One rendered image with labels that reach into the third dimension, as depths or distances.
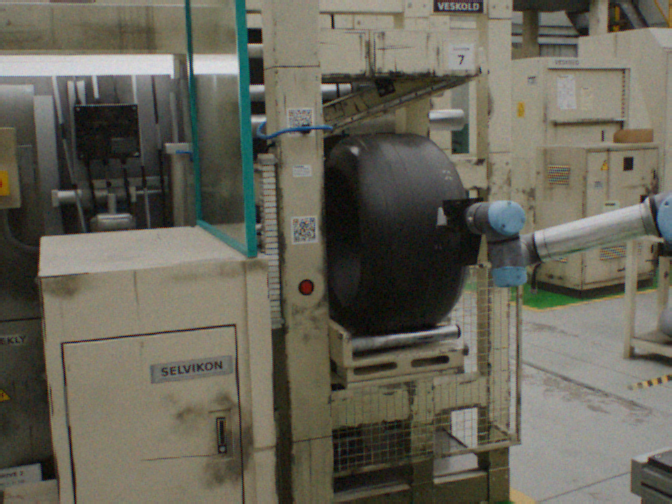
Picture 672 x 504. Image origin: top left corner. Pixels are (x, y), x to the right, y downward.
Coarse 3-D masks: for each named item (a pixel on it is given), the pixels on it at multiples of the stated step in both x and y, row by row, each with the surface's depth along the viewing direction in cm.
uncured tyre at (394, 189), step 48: (384, 144) 225; (432, 144) 229; (336, 192) 261; (384, 192) 214; (432, 192) 217; (336, 240) 265; (384, 240) 212; (432, 240) 215; (336, 288) 258; (384, 288) 216; (432, 288) 220
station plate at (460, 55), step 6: (450, 48) 259; (456, 48) 260; (462, 48) 261; (468, 48) 261; (450, 54) 260; (456, 54) 260; (462, 54) 261; (468, 54) 262; (450, 60) 260; (456, 60) 261; (462, 60) 261; (468, 60) 262; (450, 66) 260; (456, 66) 261; (462, 66) 261; (468, 66) 262
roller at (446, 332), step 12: (456, 324) 238; (360, 336) 228; (372, 336) 228; (384, 336) 229; (396, 336) 230; (408, 336) 231; (420, 336) 232; (432, 336) 233; (444, 336) 235; (456, 336) 236; (360, 348) 227; (372, 348) 228
